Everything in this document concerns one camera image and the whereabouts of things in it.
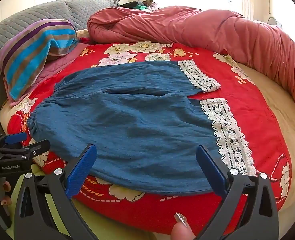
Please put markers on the blue pants with lace trim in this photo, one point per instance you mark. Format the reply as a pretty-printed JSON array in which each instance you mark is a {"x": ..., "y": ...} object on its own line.
[{"x": 137, "y": 120}]

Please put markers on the pile of clothes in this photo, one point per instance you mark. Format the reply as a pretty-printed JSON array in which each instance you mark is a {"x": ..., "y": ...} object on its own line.
[{"x": 135, "y": 5}]

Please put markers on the grey quilted headboard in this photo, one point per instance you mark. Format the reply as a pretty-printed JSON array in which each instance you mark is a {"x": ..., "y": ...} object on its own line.
[{"x": 12, "y": 22}]

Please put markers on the white round object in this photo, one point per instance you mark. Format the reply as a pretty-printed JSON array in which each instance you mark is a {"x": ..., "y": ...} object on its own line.
[{"x": 275, "y": 22}]

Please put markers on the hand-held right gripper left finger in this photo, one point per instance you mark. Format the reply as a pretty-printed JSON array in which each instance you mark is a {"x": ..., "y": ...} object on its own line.
[{"x": 81, "y": 172}]

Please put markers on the striped towel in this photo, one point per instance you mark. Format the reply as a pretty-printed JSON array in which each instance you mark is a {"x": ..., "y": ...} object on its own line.
[{"x": 25, "y": 62}]

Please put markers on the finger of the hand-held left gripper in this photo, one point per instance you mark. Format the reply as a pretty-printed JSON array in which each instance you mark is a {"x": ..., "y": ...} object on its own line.
[
  {"x": 32, "y": 148},
  {"x": 15, "y": 138}
]

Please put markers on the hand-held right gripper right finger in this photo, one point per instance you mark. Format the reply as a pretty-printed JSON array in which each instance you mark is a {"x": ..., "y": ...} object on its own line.
[{"x": 212, "y": 172}]

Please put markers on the pink-red quilt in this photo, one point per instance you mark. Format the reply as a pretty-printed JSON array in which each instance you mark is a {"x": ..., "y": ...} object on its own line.
[{"x": 212, "y": 30}]

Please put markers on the cream cloth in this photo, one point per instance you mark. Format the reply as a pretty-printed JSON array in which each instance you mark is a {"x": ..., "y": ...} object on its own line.
[{"x": 83, "y": 33}]

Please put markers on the red floral blanket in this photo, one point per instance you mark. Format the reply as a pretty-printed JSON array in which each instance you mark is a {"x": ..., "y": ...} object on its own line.
[{"x": 250, "y": 110}]

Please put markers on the person's left hand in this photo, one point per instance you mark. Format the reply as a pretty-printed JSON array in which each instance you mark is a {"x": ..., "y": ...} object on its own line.
[{"x": 6, "y": 188}]

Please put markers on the beige bed sheet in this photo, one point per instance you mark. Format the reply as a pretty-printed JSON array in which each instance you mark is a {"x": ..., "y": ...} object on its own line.
[{"x": 282, "y": 120}]

